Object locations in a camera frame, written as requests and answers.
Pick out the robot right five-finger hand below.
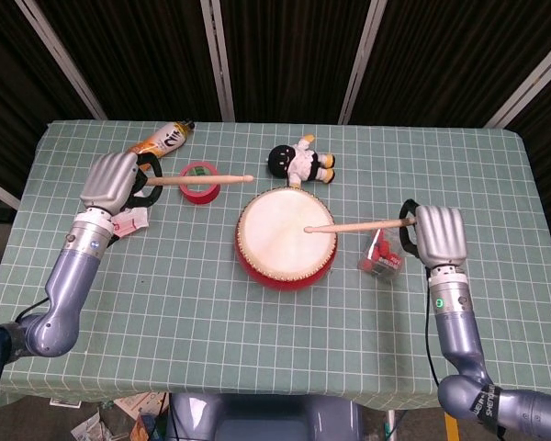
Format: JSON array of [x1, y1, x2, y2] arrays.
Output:
[[398, 198, 468, 267]]

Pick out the robot left five-finger hand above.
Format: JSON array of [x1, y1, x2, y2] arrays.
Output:
[[79, 153, 163, 216]]

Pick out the wooden drumstick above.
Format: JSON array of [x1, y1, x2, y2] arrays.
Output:
[[304, 218, 417, 234], [144, 175, 256, 187]]

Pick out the green checked tablecloth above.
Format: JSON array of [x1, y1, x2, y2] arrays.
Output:
[[0, 119, 551, 411]]

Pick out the red drum white skin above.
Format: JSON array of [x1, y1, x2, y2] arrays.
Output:
[[235, 187, 339, 293]]

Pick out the pink wet wipes pack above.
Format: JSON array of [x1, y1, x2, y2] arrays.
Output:
[[111, 206, 149, 239]]

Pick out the clear box red caps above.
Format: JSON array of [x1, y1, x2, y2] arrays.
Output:
[[357, 229, 404, 279]]

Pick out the orange juice bottle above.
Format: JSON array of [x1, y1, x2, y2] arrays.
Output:
[[127, 119, 196, 160]]

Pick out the red tape roll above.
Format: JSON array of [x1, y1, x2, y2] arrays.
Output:
[[178, 161, 221, 206]]

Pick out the black-headed plush doll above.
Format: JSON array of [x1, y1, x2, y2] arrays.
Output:
[[266, 133, 337, 188]]

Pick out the papers and clutter pile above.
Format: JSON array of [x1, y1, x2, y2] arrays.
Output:
[[50, 392, 169, 441]]

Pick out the blue-grey robot torso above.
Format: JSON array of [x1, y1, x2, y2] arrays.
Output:
[[167, 392, 364, 441]]

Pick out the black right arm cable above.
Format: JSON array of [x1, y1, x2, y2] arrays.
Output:
[[422, 266, 442, 387]]

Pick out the white partition frame post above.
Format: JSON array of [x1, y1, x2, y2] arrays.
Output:
[[338, 0, 388, 125], [199, 0, 236, 123], [484, 30, 551, 129], [14, 0, 107, 120]]

